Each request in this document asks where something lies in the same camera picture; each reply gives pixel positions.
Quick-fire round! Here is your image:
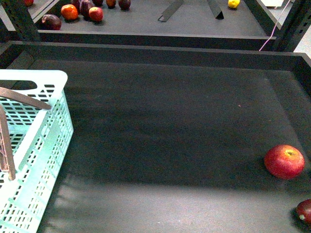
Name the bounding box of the light blue plastic basket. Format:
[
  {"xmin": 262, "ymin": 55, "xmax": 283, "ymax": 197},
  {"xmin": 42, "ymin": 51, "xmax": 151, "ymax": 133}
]
[{"xmin": 0, "ymin": 69, "xmax": 73, "ymax": 233}]

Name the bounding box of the brown plastic basket handle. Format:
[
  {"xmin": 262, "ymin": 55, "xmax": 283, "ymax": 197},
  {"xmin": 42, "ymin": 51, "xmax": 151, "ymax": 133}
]
[{"xmin": 0, "ymin": 87, "xmax": 52, "ymax": 181}]

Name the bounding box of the red yellow apple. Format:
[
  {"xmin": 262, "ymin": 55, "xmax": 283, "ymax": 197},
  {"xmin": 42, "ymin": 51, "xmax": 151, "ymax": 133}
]
[{"xmin": 88, "ymin": 7, "xmax": 104, "ymax": 22}]

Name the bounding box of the dark red apple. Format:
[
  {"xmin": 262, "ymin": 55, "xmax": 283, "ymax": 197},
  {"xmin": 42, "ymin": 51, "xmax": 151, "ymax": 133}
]
[{"xmin": 296, "ymin": 199, "xmax": 311, "ymax": 225}]

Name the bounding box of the black left shelf divider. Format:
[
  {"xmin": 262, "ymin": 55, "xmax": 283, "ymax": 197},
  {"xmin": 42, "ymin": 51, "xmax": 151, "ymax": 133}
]
[{"xmin": 157, "ymin": 0, "xmax": 184, "ymax": 22}]

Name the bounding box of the black shelf divider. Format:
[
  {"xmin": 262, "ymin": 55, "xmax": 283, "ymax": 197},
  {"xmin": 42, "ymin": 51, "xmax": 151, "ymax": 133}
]
[
  {"xmin": 207, "ymin": 0, "xmax": 224, "ymax": 20},
  {"xmin": 157, "ymin": 0, "xmax": 184, "ymax": 22}
]

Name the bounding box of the dark purple fruit right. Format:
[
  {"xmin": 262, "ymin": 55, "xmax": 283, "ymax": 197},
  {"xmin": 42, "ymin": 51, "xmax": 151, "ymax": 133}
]
[{"xmin": 118, "ymin": 0, "xmax": 131, "ymax": 11}]

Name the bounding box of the dark purple fruit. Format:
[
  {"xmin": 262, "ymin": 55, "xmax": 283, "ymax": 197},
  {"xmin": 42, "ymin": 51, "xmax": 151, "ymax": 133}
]
[
  {"xmin": 80, "ymin": 0, "xmax": 94, "ymax": 18},
  {"xmin": 118, "ymin": 0, "xmax": 131, "ymax": 11},
  {"xmin": 92, "ymin": 0, "xmax": 103, "ymax": 7},
  {"xmin": 41, "ymin": 14, "xmax": 62, "ymax": 31}
]

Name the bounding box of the black right shelf divider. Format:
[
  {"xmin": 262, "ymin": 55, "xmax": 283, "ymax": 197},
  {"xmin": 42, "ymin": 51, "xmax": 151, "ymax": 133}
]
[{"xmin": 207, "ymin": 0, "xmax": 224, "ymax": 20}]

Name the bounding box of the small red fruit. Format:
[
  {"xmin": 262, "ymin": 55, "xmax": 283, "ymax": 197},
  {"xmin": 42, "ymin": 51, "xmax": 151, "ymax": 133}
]
[{"xmin": 106, "ymin": 0, "xmax": 116, "ymax": 9}]

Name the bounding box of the dark purple fruit middle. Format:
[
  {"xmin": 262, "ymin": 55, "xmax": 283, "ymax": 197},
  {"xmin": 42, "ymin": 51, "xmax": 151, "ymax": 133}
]
[{"xmin": 80, "ymin": 0, "xmax": 94, "ymax": 18}]

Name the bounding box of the dark purple fruit rear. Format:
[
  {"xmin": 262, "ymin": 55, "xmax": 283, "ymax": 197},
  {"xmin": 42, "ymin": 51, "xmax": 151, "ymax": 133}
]
[{"xmin": 92, "ymin": 0, "xmax": 103, "ymax": 7}]

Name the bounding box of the orange fruit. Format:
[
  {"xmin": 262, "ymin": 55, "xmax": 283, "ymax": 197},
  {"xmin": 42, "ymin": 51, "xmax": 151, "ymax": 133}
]
[{"xmin": 61, "ymin": 4, "xmax": 78, "ymax": 20}]

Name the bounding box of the yellow lemon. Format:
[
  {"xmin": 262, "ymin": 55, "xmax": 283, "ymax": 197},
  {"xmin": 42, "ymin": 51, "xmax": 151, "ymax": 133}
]
[{"xmin": 227, "ymin": 0, "xmax": 241, "ymax": 9}]

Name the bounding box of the dark purple fruit front left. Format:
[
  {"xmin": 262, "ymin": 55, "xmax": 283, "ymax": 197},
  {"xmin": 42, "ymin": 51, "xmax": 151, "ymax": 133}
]
[{"xmin": 41, "ymin": 14, "xmax": 62, "ymax": 31}]

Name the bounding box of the black metal rack post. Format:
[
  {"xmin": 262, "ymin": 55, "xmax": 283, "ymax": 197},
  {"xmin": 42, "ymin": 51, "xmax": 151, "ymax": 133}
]
[{"xmin": 0, "ymin": 0, "xmax": 41, "ymax": 42}]

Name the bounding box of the pink cable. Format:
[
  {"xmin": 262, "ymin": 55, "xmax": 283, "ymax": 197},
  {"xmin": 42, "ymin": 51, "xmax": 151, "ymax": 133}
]
[{"xmin": 259, "ymin": 0, "xmax": 291, "ymax": 51}]

